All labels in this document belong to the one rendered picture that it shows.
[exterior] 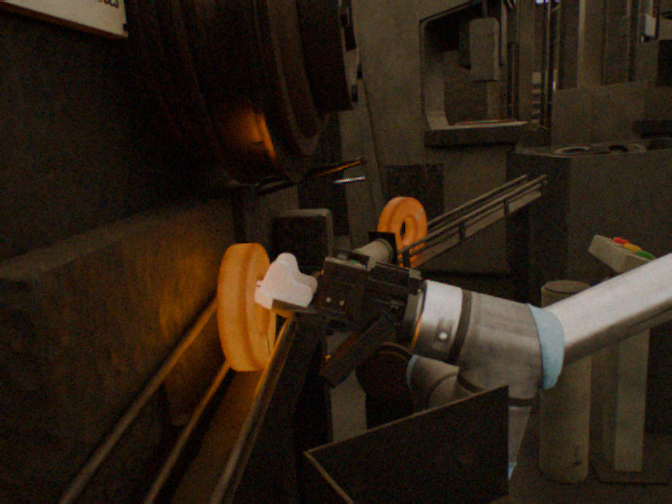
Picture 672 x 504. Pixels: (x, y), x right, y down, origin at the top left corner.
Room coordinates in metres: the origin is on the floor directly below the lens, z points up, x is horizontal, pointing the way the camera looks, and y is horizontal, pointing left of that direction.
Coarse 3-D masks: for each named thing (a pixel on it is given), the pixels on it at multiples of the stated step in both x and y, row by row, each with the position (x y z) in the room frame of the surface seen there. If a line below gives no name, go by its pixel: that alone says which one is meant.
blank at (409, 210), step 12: (396, 204) 1.28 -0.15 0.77; (408, 204) 1.31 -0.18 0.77; (384, 216) 1.27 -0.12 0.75; (396, 216) 1.27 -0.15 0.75; (408, 216) 1.31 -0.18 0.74; (420, 216) 1.34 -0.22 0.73; (384, 228) 1.26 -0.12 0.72; (396, 228) 1.27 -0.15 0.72; (408, 228) 1.34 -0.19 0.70; (420, 228) 1.34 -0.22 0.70; (408, 240) 1.33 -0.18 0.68
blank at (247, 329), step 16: (224, 256) 0.66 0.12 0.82; (240, 256) 0.65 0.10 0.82; (256, 256) 0.68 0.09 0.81; (224, 272) 0.63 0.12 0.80; (240, 272) 0.63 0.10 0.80; (256, 272) 0.67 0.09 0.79; (224, 288) 0.62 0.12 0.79; (240, 288) 0.62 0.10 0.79; (224, 304) 0.61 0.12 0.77; (240, 304) 0.61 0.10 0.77; (256, 304) 0.71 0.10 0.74; (224, 320) 0.61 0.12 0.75; (240, 320) 0.60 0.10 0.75; (256, 320) 0.64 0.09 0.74; (272, 320) 0.72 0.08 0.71; (224, 336) 0.61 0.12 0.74; (240, 336) 0.60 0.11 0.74; (256, 336) 0.64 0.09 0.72; (272, 336) 0.71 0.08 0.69; (224, 352) 0.61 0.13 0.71; (240, 352) 0.61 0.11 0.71; (256, 352) 0.63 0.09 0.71; (240, 368) 0.63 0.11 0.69; (256, 368) 0.63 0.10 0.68
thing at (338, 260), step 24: (336, 264) 0.63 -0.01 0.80; (360, 264) 0.69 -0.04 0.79; (384, 264) 0.67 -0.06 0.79; (336, 288) 0.64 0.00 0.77; (360, 288) 0.63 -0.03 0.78; (384, 288) 0.64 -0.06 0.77; (408, 288) 0.64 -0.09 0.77; (336, 312) 0.63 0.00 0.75; (360, 312) 0.65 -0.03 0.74; (384, 312) 0.64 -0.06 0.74; (408, 312) 0.62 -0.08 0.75; (408, 336) 0.62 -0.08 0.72
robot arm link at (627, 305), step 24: (648, 264) 0.82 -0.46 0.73; (600, 288) 0.80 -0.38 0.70; (624, 288) 0.78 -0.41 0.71; (648, 288) 0.78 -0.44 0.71; (552, 312) 0.78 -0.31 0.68; (576, 312) 0.77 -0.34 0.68; (600, 312) 0.76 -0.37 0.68; (624, 312) 0.76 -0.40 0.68; (648, 312) 0.76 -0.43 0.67; (576, 336) 0.75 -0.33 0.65; (600, 336) 0.75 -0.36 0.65; (624, 336) 0.77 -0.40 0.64; (432, 360) 0.76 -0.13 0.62; (576, 360) 0.76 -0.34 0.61; (408, 384) 0.79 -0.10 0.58; (432, 384) 0.71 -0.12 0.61
